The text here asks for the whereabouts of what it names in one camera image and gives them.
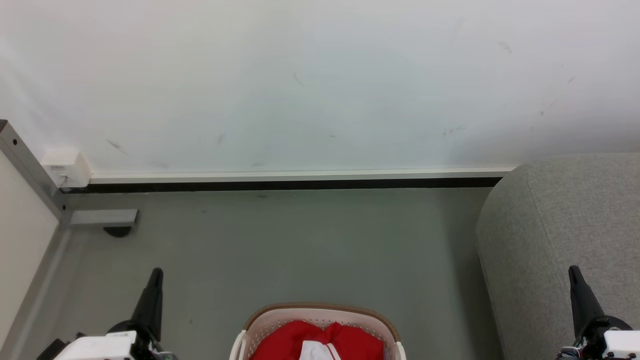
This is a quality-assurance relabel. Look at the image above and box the grey fabric sofa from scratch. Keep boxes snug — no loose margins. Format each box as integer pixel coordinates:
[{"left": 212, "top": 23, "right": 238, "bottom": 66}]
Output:
[{"left": 475, "top": 152, "right": 640, "bottom": 360}]

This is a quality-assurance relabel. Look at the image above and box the white wall socket box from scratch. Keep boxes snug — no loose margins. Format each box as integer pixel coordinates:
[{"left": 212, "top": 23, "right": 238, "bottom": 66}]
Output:
[{"left": 41, "top": 149, "right": 93, "bottom": 189}]

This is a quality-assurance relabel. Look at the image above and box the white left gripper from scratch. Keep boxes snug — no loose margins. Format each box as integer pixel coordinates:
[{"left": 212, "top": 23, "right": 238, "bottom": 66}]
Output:
[{"left": 36, "top": 268, "right": 176, "bottom": 360}]

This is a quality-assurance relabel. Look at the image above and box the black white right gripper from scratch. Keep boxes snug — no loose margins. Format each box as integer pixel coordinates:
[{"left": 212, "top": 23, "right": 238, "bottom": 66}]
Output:
[{"left": 557, "top": 265, "right": 640, "bottom": 360}]

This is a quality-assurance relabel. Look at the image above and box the red garment with striped cuffs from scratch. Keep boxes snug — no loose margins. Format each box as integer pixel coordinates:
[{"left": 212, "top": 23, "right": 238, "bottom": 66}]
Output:
[{"left": 249, "top": 320, "right": 385, "bottom": 360}]

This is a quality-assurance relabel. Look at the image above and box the white laundry basket brown rim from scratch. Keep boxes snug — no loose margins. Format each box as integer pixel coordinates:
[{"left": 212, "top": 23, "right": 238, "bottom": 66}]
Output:
[{"left": 229, "top": 302, "right": 407, "bottom": 360}]

